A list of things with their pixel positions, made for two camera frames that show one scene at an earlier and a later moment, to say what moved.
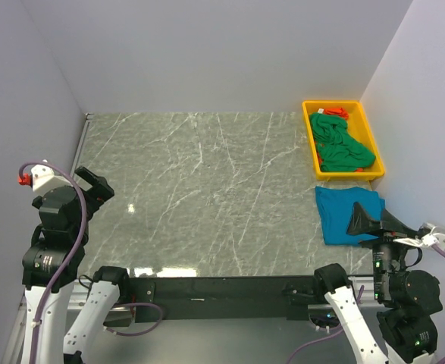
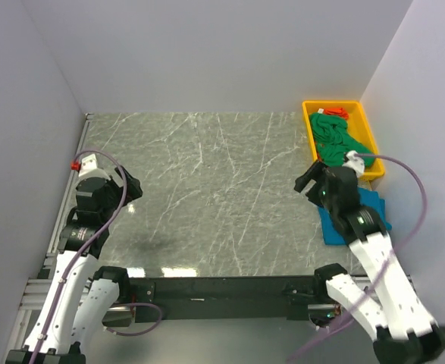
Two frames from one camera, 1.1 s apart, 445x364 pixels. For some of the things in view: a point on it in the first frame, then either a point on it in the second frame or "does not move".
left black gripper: (99, 186) to (133, 189)
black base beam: (160, 299) does not move
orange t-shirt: (334, 111) does not move
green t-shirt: (337, 149) does not move
